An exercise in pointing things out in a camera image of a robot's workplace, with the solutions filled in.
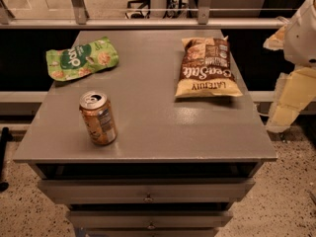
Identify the green snack bag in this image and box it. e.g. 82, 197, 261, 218
46, 37, 119, 82

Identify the orange soda can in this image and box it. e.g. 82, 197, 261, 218
79, 90, 118, 145

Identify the black stand at left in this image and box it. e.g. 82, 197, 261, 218
0, 127, 13, 193

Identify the black office chair base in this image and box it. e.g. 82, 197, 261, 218
125, 0, 150, 19

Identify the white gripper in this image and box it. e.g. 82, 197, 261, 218
263, 3, 316, 133

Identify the top grey drawer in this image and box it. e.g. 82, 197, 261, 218
39, 178, 255, 204

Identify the brown sea salt chip bag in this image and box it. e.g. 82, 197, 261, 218
175, 37, 242, 98

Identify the grey drawer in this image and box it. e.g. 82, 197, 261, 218
39, 178, 255, 204
67, 210, 232, 230

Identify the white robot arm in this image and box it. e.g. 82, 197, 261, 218
264, 0, 316, 133

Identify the metal railing frame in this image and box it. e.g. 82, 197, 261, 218
0, 0, 299, 30

